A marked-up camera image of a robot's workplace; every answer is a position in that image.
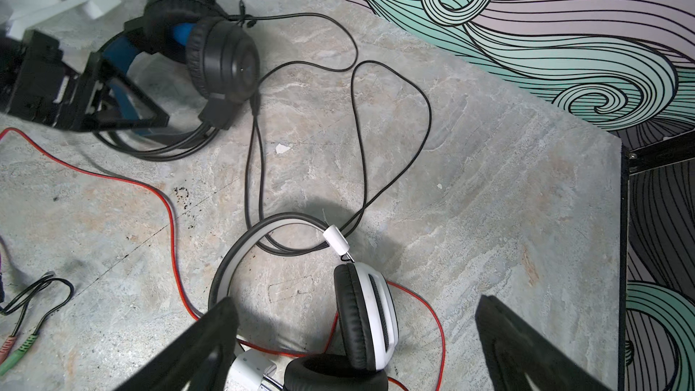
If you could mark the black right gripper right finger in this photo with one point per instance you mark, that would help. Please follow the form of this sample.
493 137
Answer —
519 358

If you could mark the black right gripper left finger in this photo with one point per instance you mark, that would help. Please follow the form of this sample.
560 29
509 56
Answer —
199 359

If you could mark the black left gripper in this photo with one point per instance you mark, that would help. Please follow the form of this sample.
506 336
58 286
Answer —
38 86

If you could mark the black blue gaming headset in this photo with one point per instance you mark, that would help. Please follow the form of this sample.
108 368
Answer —
222 61

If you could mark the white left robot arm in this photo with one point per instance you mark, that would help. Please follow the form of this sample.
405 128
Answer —
26 14

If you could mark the white black headphones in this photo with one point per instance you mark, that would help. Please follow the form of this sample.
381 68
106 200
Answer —
365 307

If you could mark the black corner frame post right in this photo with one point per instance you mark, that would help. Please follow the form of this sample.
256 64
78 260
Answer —
657 265

